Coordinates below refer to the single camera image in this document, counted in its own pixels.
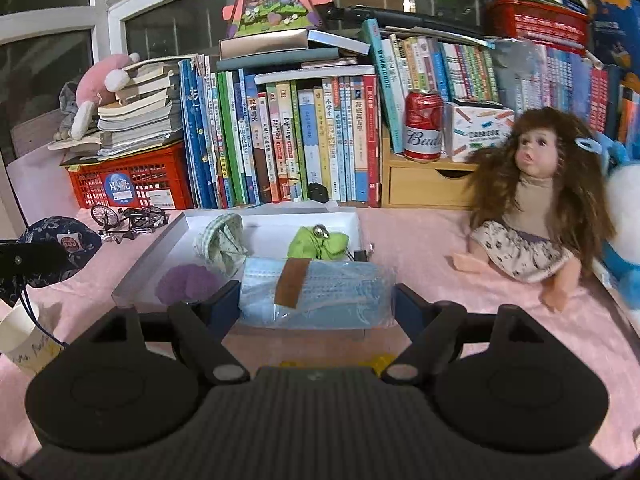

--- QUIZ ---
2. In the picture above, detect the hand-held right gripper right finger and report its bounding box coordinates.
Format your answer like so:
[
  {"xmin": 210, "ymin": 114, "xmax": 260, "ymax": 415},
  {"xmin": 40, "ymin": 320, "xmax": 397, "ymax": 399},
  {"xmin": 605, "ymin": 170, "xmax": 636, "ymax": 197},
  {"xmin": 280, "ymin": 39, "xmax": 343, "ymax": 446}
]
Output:
[{"xmin": 382, "ymin": 284, "xmax": 556, "ymax": 386}]

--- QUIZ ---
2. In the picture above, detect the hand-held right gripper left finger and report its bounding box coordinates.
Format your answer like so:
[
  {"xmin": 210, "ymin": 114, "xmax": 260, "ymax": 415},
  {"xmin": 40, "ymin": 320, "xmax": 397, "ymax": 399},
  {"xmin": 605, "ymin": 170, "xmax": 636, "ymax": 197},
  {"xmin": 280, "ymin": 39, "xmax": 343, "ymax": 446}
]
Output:
[{"xmin": 80, "ymin": 280, "xmax": 251, "ymax": 386}]

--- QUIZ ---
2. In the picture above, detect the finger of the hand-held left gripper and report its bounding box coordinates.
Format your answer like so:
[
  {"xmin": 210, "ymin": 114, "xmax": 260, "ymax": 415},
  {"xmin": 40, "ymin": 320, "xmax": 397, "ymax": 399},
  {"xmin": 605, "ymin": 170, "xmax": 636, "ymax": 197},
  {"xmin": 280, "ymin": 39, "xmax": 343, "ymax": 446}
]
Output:
[{"xmin": 0, "ymin": 241, "xmax": 71, "ymax": 288}]

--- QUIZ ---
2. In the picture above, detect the navy floral cloth hat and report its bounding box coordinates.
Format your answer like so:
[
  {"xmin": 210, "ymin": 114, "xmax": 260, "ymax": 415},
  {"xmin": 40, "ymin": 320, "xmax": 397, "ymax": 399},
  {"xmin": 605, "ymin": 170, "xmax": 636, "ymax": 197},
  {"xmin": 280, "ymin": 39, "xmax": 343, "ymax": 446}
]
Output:
[{"xmin": 17, "ymin": 216, "xmax": 103, "ymax": 288}]

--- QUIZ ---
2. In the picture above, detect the purple plush toy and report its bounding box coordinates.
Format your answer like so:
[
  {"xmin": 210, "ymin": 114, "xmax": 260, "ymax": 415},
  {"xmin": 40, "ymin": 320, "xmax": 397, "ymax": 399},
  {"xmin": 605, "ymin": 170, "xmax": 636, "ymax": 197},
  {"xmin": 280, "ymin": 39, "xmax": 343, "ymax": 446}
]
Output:
[{"xmin": 156, "ymin": 263, "xmax": 221, "ymax": 303}]

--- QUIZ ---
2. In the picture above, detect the green floral scrunchie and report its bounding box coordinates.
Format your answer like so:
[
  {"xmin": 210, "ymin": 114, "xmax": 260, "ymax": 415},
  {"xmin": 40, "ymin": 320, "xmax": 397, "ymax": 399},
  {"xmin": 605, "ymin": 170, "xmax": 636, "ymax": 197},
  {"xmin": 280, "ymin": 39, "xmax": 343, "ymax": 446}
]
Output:
[{"xmin": 207, "ymin": 232, "xmax": 249, "ymax": 277}]

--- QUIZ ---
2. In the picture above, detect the yellow sequin scrunchie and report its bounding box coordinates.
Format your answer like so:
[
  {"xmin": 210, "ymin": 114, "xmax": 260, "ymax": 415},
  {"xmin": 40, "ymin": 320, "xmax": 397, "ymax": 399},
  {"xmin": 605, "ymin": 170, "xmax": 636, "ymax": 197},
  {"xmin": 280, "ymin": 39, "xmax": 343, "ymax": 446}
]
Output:
[{"xmin": 277, "ymin": 355, "xmax": 397, "ymax": 377}]

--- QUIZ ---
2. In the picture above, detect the pack of blue face masks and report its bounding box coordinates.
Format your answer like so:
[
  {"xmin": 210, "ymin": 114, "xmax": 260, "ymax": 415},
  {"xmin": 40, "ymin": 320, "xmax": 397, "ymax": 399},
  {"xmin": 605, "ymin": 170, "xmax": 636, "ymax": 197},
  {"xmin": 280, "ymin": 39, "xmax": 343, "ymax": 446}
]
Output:
[{"xmin": 238, "ymin": 256, "xmax": 397, "ymax": 331}]

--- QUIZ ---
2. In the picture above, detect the green gingham scrunchie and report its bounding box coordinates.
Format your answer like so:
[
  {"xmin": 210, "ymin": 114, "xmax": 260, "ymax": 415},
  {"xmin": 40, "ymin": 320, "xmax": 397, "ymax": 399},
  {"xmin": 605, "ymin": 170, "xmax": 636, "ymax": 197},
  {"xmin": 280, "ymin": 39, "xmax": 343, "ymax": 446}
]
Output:
[{"xmin": 194, "ymin": 212, "xmax": 244, "ymax": 256}]

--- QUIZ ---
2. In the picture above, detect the white cardboard box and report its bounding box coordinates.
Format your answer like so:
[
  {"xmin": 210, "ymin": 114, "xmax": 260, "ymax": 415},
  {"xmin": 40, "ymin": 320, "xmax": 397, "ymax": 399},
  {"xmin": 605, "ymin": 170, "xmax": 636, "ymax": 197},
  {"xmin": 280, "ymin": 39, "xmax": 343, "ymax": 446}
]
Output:
[{"xmin": 111, "ymin": 209, "xmax": 398, "ymax": 343}]

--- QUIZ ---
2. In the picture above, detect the bright green scrunchie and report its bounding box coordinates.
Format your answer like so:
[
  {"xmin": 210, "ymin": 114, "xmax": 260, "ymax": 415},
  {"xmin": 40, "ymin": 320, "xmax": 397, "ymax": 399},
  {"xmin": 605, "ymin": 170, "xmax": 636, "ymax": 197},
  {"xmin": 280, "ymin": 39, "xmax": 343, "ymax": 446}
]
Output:
[{"xmin": 287, "ymin": 225, "xmax": 349, "ymax": 262}]

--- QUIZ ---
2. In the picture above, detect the pink striped tablecloth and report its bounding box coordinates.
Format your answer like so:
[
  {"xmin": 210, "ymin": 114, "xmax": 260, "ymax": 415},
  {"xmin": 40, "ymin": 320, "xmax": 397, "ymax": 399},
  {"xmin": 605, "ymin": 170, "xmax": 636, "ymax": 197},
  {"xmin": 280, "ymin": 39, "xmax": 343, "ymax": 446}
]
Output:
[{"xmin": 0, "ymin": 207, "xmax": 640, "ymax": 466}]

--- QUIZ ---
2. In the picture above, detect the white paper cup black scribble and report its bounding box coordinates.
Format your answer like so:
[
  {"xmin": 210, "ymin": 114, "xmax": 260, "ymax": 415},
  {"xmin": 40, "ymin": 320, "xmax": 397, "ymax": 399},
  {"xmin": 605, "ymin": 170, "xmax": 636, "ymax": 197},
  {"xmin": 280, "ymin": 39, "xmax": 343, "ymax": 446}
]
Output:
[{"xmin": 0, "ymin": 301, "xmax": 65, "ymax": 376}]

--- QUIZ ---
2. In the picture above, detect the white panel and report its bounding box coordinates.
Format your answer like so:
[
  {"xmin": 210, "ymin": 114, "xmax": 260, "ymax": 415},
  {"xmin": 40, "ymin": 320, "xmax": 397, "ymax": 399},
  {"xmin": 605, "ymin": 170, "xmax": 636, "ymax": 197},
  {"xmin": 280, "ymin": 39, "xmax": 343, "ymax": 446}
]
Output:
[{"xmin": 5, "ymin": 145, "xmax": 81, "ymax": 221}]

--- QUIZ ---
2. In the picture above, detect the miniature black bicycle model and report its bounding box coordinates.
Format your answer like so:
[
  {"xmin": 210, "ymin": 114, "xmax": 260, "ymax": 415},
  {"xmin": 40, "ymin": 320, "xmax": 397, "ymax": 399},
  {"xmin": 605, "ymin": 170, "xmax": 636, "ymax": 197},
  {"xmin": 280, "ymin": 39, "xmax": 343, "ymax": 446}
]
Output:
[{"xmin": 90, "ymin": 204, "xmax": 171, "ymax": 245}]

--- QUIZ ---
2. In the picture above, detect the grey ribbed panel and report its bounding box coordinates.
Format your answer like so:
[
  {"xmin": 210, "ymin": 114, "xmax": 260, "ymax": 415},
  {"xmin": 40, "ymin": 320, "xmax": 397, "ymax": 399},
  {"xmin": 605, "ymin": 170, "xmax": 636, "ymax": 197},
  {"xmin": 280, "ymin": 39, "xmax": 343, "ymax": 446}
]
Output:
[{"xmin": 10, "ymin": 109, "xmax": 68, "ymax": 158}]

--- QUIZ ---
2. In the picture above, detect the wooden drawer box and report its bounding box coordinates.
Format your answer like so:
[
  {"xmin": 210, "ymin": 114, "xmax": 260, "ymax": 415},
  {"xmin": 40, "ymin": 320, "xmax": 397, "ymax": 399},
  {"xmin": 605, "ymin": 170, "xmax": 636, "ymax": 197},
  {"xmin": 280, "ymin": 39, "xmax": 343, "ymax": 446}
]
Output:
[{"xmin": 380, "ymin": 122, "xmax": 493, "ymax": 210}]

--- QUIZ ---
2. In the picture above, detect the red plastic crate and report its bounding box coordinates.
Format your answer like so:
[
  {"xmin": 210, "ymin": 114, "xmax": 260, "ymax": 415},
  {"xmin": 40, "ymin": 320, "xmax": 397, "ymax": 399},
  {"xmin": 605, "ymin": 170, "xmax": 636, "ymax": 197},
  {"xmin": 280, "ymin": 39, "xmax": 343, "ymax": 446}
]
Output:
[{"xmin": 67, "ymin": 142, "xmax": 193, "ymax": 211}]

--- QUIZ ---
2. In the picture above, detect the grey plush toy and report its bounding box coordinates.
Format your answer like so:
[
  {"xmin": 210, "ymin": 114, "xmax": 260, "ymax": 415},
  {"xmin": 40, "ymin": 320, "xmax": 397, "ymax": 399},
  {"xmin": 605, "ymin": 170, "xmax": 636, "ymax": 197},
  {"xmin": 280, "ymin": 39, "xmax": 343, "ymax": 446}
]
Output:
[{"xmin": 52, "ymin": 82, "xmax": 86, "ymax": 141}]

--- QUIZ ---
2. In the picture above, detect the brown-haired doll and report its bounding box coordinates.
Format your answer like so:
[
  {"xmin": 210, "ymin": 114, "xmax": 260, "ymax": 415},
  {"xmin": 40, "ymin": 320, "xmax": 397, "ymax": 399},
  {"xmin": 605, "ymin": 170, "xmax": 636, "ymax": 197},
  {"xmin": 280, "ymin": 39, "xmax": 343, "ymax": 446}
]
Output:
[{"xmin": 452, "ymin": 107, "xmax": 616, "ymax": 313}]

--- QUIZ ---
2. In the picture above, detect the row of tall picture books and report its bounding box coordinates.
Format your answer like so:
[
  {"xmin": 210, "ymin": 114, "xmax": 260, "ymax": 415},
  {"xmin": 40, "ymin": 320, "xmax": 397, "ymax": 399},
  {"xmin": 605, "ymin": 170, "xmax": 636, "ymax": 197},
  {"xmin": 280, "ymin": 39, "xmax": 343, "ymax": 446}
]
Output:
[{"xmin": 178, "ymin": 57, "xmax": 382, "ymax": 209}]

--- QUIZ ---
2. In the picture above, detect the stack of lying books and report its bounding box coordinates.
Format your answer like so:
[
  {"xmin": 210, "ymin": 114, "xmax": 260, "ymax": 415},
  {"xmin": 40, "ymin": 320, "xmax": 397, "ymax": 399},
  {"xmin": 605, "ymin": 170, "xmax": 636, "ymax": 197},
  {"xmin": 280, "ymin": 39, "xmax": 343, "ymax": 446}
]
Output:
[{"xmin": 47, "ymin": 55, "xmax": 198, "ymax": 161}]

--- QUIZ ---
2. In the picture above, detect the red beer can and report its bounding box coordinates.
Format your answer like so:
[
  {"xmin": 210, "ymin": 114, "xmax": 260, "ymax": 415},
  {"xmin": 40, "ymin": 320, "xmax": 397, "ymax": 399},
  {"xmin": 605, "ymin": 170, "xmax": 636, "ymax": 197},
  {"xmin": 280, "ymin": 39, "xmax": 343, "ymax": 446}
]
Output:
[{"xmin": 402, "ymin": 89, "xmax": 446, "ymax": 163}]

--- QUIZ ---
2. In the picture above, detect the pink and white plush toy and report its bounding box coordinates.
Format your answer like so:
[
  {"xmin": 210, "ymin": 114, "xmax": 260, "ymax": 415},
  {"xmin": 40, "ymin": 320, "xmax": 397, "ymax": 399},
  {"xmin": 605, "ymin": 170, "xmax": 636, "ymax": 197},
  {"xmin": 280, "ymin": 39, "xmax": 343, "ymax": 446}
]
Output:
[{"xmin": 70, "ymin": 52, "xmax": 141, "ymax": 141}]

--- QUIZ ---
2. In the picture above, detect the white pencil-print box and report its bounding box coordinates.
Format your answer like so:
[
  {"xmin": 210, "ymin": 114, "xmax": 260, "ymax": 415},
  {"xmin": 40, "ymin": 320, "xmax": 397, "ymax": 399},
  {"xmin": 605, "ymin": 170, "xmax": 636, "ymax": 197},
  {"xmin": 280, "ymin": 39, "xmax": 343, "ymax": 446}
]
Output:
[{"xmin": 442, "ymin": 101, "xmax": 516, "ymax": 163}]

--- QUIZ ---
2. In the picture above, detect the blue and white plush toy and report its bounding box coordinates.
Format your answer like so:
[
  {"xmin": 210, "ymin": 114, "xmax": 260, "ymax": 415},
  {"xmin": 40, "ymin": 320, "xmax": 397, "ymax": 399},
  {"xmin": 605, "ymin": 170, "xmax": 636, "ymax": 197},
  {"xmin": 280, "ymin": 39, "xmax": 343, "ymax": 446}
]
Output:
[{"xmin": 592, "ymin": 140, "xmax": 640, "ymax": 311}]

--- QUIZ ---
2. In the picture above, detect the row of thin workbooks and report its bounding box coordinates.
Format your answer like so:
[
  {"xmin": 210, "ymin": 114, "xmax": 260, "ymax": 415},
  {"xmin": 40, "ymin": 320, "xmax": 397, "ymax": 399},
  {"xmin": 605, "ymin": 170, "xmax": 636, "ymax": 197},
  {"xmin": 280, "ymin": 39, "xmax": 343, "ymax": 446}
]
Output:
[{"xmin": 361, "ymin": 19, "xmax": 623, "ymax": 156}]

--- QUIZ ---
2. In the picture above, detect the dark teal hardcover book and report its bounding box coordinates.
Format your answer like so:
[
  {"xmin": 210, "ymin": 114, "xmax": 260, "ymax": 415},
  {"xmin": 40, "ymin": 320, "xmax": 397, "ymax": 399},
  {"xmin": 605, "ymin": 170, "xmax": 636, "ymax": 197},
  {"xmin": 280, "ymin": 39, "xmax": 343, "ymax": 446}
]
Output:
[{"xmin": 216, "ymin": 47, "xmax": 358, "ymax": 72}]

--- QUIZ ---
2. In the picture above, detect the silver flat box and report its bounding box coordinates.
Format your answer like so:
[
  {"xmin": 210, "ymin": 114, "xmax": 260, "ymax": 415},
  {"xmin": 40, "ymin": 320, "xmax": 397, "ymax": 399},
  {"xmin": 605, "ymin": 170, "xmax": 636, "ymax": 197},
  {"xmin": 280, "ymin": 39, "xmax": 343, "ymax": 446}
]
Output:
[{"xmin": 218, "ymin": 29, "xmax": 309, "ymax": 60}]

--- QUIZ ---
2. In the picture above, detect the white-edged book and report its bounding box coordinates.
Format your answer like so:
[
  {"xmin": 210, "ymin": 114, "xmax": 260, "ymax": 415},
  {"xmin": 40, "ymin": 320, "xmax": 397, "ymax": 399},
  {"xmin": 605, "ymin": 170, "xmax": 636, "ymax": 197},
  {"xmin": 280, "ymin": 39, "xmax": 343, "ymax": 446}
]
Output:
[{"xmin": 306, "ymin": 29, "xmax": 372, "ymax": 57}]

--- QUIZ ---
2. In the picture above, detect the long black object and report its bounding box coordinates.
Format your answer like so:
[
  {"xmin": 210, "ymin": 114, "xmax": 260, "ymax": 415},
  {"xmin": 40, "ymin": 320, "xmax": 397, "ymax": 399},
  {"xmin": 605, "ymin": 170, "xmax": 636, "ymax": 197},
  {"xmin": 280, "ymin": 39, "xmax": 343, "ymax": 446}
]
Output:
[{"xmin": 325, "ymin": 4, "xmax": 493, "ymax": 43}]

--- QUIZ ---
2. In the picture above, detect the red plastic basket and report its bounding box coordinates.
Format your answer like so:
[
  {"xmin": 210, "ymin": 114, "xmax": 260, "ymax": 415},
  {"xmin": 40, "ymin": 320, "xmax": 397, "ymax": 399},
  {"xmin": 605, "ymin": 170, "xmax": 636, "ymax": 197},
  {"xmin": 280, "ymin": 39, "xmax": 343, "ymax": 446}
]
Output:
[{"xmin": 484, "ymin": 0, "xmax": 591, "ymax": 56}]

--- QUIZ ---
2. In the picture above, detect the blue cartoon box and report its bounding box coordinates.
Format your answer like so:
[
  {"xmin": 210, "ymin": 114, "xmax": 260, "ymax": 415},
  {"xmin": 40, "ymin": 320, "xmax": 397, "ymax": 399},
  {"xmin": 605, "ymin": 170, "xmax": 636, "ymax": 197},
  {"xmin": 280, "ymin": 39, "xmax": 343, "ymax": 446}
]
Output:
[{"xmin": 586, "ymin": 0, "xmax": 640, "ymax": 86}]

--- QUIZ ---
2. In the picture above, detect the white window frame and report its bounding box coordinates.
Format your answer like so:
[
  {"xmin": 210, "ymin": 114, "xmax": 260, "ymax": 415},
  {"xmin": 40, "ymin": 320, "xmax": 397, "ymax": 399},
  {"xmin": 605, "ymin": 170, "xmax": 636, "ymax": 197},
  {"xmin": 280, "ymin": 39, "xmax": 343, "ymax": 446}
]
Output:
[{"xmin": 0, "ymin": 0, "xmax": 640, "ymax": 66}]

